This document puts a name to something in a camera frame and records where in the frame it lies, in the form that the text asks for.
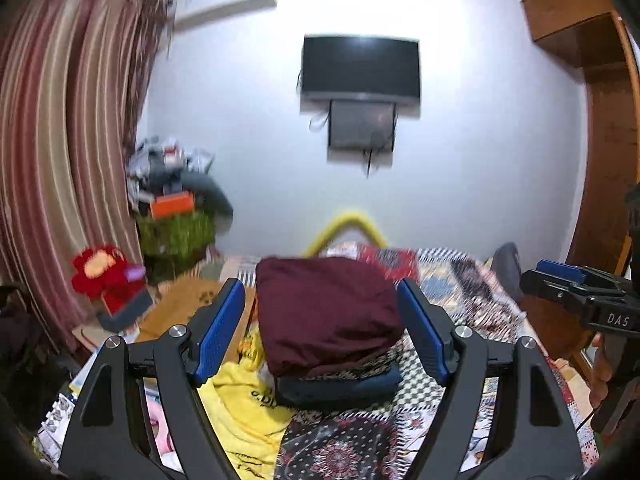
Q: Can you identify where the pink cloth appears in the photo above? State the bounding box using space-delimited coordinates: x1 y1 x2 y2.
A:
147 400 177 457

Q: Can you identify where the dark blue folded garment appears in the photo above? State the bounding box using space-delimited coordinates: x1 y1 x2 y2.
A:
275 365 403 411

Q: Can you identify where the yellow shirt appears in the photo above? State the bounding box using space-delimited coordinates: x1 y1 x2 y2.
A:
200 330 296 480

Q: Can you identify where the brown paw print mat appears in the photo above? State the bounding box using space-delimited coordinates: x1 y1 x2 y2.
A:
135 277 256 346

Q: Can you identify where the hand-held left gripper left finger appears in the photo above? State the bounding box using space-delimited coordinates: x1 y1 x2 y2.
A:
59 277 247 480

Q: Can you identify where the striped red curtain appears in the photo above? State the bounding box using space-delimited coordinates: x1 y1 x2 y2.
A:
0 0 171 361

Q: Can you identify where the black wall television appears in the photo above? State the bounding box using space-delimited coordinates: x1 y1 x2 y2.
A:
300 35 421 107

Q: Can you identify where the yellow curved tube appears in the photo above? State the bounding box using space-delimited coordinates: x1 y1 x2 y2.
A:
305 207 386 258

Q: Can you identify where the patchwork bedspread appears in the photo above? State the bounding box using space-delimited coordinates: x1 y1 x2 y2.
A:
37 242 601 480

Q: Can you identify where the pile of printed boxes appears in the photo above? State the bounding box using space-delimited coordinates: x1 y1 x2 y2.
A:
127 135 216 196

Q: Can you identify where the black floral cloth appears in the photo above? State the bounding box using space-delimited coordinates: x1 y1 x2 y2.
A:
277 405 431 480

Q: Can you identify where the grey wall-mounted box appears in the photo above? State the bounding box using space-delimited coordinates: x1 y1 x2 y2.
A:
327 100 398 153

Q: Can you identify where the orange box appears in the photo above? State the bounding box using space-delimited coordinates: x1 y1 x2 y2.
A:
149 191 196 220

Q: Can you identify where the maroon shirt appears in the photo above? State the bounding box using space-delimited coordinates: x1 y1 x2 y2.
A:
255 256 406 378

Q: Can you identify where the wooden wardrobe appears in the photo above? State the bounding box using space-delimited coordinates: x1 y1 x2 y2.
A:
520 0 640 281

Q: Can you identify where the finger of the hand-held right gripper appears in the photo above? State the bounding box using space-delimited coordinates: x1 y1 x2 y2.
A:
519 269 592 313
536 259 588 286

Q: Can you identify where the red plush toy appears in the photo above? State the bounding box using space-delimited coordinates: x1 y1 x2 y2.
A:
70 245 148 311

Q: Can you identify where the black white patterned garment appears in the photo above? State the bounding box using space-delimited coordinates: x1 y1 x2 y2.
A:
300 345 406 381

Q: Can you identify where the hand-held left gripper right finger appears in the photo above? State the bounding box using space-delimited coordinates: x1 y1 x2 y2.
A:
397 277 586 480

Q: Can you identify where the dark cloth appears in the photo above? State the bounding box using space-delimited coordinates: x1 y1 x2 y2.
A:
0 285 76 421

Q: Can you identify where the white tube light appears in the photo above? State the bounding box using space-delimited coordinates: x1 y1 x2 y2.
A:
172 0 278 28

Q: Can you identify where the green cloth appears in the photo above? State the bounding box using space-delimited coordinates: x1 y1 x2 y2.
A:
136 210 217 281

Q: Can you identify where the person's right hand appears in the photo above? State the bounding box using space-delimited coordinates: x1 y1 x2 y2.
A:
589 334 615 408

